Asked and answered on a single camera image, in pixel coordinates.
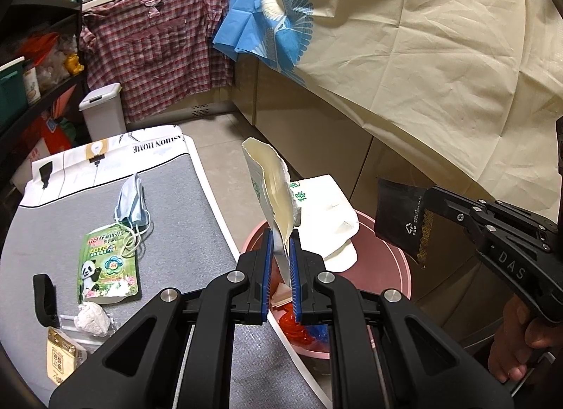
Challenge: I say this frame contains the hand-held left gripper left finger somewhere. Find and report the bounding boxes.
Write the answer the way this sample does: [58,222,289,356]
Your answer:
[48,228,273,409]

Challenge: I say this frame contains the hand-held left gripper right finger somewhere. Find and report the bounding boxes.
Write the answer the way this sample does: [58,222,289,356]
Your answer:
[288,233,515,409]

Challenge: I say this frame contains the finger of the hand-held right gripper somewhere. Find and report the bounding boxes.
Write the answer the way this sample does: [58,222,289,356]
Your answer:
[423,186,485,227]

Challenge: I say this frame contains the beige paper strip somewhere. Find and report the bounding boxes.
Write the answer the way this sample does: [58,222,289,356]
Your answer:
[272,283,292,308]

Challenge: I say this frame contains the red plastic bag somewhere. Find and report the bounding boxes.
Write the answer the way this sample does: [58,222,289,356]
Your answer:
[269,260,320,344]

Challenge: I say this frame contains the black packet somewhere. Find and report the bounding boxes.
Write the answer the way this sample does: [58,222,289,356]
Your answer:
[374,178,434,267]

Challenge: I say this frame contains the white paper bag green print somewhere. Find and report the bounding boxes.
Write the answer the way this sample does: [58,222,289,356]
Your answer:
[290,174,359,273]

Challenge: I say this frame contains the cream paper bag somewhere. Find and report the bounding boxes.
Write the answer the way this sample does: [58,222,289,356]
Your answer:
[241,137,304,291]

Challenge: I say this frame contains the pink plastic bucket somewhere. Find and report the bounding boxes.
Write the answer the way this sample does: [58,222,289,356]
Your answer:
[240,209,412,359]

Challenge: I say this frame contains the blue face mask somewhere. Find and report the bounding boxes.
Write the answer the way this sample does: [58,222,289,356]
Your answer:
[113,174,152,256]

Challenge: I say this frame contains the green panda pouch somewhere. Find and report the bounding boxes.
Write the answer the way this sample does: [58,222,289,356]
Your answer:
[77,226,140,304]

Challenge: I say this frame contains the white tissue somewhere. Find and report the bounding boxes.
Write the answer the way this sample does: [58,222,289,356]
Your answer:
[72,301,112,338]

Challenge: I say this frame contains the clear plastic wrapper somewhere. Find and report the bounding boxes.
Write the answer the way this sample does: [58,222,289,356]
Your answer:
[57,312,119,350]

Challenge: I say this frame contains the beige tissue pack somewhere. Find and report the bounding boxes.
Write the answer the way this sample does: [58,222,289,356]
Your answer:
[46,326,89,385]

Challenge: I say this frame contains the black curved plastic piece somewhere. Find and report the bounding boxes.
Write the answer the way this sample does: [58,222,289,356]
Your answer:
[33,274,60,328]

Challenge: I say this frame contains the person's right hand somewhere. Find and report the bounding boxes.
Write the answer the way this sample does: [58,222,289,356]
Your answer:
[487,292,563,383]

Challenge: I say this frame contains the beige kitchen cabinets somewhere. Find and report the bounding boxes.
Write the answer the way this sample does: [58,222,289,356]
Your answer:
[233,55,485,304]

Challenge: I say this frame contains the cream and blue printed cloth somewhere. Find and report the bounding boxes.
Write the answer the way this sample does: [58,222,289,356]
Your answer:
[212,0,563,229]

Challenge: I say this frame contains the white printed tablecloth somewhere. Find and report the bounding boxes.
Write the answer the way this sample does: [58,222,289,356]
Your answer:
[20,124,207,207]

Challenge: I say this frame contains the white lidded bin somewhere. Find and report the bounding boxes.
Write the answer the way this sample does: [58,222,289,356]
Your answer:
[79,83,128,141]

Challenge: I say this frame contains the plaid shirt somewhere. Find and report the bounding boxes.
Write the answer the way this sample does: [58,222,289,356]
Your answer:
[79,0,234,122]

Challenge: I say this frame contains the red printed bag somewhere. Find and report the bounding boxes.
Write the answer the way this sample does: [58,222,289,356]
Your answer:
[24,106,77,159]

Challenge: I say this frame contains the black metal shelf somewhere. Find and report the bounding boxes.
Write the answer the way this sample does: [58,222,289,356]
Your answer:
[0,0,89,141]

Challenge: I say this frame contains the white jar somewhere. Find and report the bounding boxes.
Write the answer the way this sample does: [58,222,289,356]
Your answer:
[22,67,42,106]

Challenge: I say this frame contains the green storage box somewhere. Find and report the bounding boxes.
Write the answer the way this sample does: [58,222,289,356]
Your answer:
[0,57,27,117]

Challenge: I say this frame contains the red bag on shelf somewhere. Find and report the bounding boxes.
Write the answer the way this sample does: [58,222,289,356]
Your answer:
[22,33,60,62]

